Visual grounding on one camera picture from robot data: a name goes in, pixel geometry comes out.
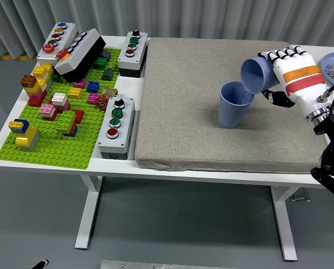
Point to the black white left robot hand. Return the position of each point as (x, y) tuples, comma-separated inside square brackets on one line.
[(41, 264)]

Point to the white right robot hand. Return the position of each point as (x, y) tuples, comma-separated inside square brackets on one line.
[(301, 81)]

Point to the blue ribbed plastic cup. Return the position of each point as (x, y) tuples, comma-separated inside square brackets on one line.
[(231, 115), (254, 73)]

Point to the blue plate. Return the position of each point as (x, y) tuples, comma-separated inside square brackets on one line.
[(333, 60)]

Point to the white table leg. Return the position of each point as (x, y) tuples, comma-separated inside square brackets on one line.
[(87, 213), (284, 224)]

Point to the green studded baseplate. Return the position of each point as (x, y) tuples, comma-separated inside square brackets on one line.
[(57, 151)]

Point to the silver metal plate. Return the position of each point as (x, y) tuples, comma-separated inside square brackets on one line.
[(155, 265)]

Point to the grey-brown fabric mat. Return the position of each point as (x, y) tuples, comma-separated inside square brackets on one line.
[(183, 98)]

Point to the blue yellow brick duck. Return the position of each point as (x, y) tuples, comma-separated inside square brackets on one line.
[(27, 137)]

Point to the grey pleated curtain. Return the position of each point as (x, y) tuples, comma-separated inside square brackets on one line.
[(183, 16)]

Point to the green-topped brick stack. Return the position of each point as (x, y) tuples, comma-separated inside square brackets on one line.
[(66, 120)]

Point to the pink-topped brick stack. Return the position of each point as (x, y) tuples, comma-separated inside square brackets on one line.
[(48, 111)]

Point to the four-button grey control box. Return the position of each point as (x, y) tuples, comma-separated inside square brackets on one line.
[(140, 53), (126, 123)]

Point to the white-topped brick stack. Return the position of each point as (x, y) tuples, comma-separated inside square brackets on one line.
[(60, 100)]

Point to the red toy gear flower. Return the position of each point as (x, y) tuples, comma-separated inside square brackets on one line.
[(102, 103)]

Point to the magenta toy brick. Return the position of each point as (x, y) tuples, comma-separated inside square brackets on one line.
[(80, 83), (93, 98)]

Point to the yellow toy brick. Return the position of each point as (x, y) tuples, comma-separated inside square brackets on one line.
[(75, 93)]

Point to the brown-topped brick tower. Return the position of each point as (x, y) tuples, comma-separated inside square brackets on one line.
[(34, 89)]

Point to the blue toy brick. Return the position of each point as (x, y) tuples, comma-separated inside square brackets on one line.
[(93, 87)]

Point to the tan toy piece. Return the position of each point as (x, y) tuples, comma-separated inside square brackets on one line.
[(110, 92)]

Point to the yellow white brick stack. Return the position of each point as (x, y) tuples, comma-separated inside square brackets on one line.
[(42, 71)]

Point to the grey sloped toy brick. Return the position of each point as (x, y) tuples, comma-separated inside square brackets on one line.
[(107, 75)]

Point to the dark grey toy piece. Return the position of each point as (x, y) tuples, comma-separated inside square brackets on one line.
[(106, 55)]

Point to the dark green toy brick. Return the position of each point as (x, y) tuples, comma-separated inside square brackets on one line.
[(100, 63)]

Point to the yellow black floor tape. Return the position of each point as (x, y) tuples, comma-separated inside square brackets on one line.
[(13, 57)]

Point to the tilted white black-based button box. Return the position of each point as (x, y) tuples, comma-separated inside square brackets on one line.
[(80, 53)]

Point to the five-button white control box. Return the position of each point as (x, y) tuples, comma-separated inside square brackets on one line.
[(68, 33)]

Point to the grey bracket under table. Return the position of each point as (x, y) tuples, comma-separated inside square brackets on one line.
[(300, 196)]

